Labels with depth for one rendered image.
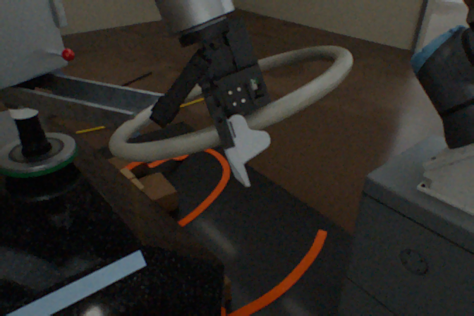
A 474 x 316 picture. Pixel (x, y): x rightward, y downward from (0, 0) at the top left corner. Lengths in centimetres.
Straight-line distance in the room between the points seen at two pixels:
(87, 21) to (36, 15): 531
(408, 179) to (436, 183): 9
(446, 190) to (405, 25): 456
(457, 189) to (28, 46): 113
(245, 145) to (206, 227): 169
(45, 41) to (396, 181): 102
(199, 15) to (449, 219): 83
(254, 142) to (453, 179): 71
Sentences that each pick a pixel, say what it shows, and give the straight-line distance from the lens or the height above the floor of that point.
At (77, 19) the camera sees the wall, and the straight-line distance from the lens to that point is 638.
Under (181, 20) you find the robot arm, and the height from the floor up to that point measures 138.
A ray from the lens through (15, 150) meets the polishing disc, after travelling 133.
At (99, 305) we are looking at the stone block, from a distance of 94.
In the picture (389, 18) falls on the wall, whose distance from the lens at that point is 569.
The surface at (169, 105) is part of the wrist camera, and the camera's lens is 51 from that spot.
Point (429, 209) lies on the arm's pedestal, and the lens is 110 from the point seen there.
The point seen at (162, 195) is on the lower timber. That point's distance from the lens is 219.
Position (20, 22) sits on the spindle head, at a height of 126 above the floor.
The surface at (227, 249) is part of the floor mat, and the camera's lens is 203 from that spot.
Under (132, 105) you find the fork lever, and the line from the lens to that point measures 99.
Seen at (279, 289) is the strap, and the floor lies 2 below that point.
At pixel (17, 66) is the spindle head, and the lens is 110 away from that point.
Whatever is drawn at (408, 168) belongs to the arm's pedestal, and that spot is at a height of 85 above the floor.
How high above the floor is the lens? 148
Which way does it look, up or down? 33 degrees down
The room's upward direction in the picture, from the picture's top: straight up
